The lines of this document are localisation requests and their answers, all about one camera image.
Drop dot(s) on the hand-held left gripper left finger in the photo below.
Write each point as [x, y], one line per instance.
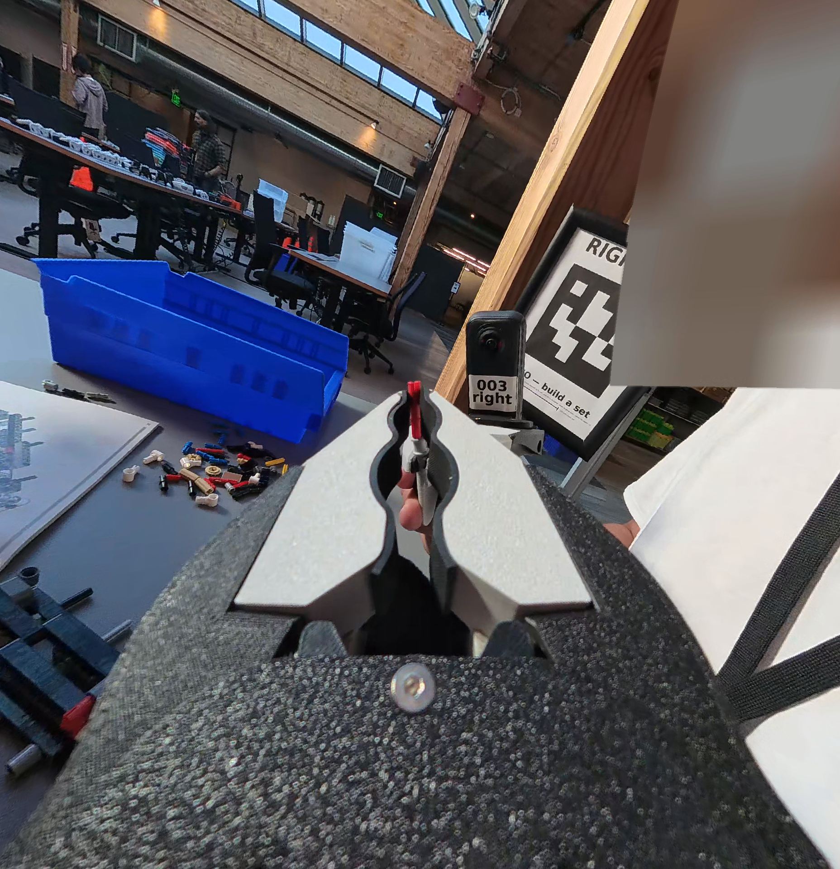
[311, 536]

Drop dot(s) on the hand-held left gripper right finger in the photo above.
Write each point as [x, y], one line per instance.
[515, 536]

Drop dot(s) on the red lego pin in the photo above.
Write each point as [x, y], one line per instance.
[414, 407]

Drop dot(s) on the grey lego pin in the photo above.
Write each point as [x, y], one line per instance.
[427, 495]

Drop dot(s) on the lego truck chassis model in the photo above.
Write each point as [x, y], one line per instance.
[33, 665]

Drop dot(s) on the person's right forearm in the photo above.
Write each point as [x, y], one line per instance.
[623, 533]

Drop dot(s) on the pile of small lego pieces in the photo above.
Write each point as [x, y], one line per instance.
[209, 472]

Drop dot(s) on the lego instruction booklet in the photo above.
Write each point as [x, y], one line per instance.
[67, 461]

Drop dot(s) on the cluster of dark lego bits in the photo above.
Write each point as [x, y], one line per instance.
[94, 396]

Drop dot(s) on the person's right hand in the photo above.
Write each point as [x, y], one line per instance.
[408, 516]

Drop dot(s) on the black framed tag sign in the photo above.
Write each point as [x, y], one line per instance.
[576, 319]

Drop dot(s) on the blue storage bin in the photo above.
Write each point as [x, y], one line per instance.
[552, 448]

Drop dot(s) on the grey metal sign stand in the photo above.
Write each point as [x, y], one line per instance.
[596, 468]

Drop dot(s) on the black office chair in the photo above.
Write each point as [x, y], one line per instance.
[399, 299]
[267, 224]

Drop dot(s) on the wooden column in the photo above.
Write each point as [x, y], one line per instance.
[427, 203]

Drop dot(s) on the stack of green bins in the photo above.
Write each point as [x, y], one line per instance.
[651, 431]

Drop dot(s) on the short wooden desk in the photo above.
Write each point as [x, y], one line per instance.
[338, 268]

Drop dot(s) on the person's white shirt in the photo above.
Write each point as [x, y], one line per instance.
[698, 509]

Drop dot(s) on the blue plastic bin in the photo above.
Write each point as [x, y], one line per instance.
[189, 339]

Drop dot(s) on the long wooden desk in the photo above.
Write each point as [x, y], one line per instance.
[46, 138]

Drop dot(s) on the wooden post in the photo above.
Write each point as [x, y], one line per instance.
[562, 170]

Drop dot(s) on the wall air conditioner unit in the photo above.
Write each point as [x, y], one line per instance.
[116, 37]
[391, 182]

